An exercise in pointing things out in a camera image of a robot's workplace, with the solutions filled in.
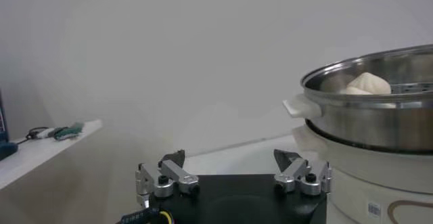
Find white electric cooking pot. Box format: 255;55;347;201
291;125;433;224

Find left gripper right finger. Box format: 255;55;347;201
273;149;332;198

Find small white gadget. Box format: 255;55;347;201
36;127;57;139

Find stainless steel steamer basket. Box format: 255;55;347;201
282;44;433;155

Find white steamed baozi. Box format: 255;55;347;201
346;72;392;95
339;86;373;95

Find white side table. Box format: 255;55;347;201
0;119;103;192

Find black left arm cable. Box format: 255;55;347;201
116;207;174;224

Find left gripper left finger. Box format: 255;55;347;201
135;149;200;209

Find green handled tool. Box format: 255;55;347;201
53;122;85;141

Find dark blue box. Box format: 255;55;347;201
0;89;9;143

